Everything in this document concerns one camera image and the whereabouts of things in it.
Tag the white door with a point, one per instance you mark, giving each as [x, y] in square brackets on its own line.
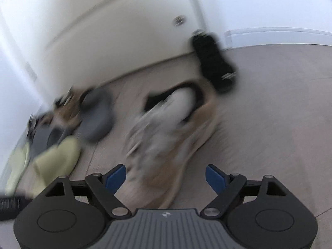
[103, 31]

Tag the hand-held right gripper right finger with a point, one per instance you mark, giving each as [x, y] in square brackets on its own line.
[215, 177]

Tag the grey slide sandal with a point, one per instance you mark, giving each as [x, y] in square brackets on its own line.
[44, 141]
[97, 115]

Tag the round metal door stop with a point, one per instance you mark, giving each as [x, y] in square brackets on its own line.
[179, 20]

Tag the light green slide sandal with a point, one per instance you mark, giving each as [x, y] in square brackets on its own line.
[15, 166]
[55, 160]

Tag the tan and white sneaker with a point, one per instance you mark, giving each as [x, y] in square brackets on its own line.
[166, 134]
[68, 110]

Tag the white baseboard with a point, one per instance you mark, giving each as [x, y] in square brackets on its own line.
[272, 37]

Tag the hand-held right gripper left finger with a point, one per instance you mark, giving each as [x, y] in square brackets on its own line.
[115, 179]

